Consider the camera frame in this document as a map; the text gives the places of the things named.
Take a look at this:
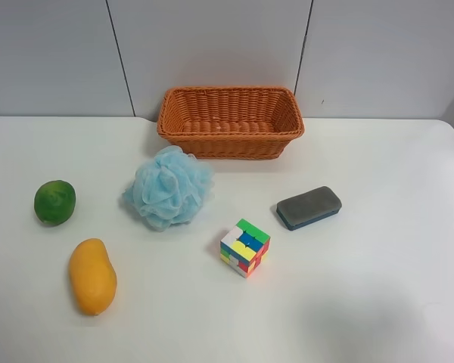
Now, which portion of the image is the multicoloured puzzle cube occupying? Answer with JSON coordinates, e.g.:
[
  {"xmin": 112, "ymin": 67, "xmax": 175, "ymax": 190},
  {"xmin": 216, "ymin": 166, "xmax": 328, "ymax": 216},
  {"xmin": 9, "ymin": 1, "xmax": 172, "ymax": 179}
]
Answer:
[{"xmin": 219, "ymin": 219, "xmax": 271, "ymax": 278}]

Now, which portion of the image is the green lemon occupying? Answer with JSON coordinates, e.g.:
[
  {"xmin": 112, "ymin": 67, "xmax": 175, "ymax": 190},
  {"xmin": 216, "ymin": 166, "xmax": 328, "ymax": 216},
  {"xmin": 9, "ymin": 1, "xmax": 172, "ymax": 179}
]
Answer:
[{"xmin": 34, "ymin": 180, "xmax": 76, "ymax": 226}]

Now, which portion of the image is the grey blue board eraser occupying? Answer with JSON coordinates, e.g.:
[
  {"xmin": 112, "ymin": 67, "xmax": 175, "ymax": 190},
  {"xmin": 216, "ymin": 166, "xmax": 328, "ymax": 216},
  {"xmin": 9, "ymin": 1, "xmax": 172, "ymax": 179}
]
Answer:
[{"xmin": 276, "ymin": 186, "xmax": 342, "ymax": 231}]

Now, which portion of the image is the orange woven basket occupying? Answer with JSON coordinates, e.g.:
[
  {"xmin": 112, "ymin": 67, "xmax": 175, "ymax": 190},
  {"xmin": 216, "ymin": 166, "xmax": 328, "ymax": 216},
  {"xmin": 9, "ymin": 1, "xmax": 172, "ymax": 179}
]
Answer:
[{"xmin": 157, "ymin": 85, "xmax": 304, "ymax": 160}]

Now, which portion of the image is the yellow mango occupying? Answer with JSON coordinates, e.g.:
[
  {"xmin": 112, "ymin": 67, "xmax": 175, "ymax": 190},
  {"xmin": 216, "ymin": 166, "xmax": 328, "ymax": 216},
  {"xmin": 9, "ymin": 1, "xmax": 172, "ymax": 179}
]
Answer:
[{"xmin": 68, "ymin": 238, "xmax": 117, "ymax": 316}]

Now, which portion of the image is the blue mesh bath sponge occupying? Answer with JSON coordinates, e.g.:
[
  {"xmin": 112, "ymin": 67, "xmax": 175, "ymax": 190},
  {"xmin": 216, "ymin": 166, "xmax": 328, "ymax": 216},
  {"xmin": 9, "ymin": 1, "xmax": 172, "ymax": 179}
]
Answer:
[{"xmin": 123, "ymin": 146, "xmax": 213, "ymax": 231}]

